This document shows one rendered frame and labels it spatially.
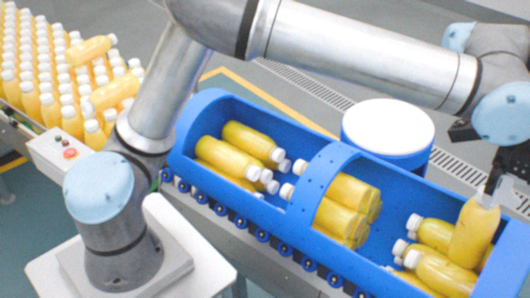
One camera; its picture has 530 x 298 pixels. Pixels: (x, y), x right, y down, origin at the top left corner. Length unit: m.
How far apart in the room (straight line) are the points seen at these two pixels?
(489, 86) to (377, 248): 0.74
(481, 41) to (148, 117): 0.53
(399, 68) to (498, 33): 0.19
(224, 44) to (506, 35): 0.38
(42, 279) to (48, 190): 2.00
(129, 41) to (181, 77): 3.63
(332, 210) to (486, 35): 0.55
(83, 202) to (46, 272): 0.30
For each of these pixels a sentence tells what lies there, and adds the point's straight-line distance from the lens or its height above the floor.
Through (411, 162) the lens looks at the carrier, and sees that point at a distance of 1.47.
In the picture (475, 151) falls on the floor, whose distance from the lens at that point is 3.18.
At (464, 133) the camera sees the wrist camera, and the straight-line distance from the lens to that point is 0.87.
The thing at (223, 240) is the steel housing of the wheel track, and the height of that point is 0.87.
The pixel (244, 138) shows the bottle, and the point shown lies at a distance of 1.32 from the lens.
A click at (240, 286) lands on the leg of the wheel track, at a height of 0.27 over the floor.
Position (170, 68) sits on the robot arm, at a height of 1.56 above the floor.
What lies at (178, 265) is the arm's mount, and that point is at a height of 1.18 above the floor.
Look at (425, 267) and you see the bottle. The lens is 1.05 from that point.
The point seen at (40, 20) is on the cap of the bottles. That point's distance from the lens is 2.28.
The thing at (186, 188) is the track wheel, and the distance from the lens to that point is 1.42.
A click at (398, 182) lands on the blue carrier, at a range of 1.22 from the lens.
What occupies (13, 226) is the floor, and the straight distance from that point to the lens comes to 2.95.
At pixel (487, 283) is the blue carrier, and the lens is 0.98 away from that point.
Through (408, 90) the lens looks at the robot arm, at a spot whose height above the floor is 1.63.
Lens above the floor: 1.96
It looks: 41 degrees down
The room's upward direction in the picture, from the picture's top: 3 degrees counter-clockwise
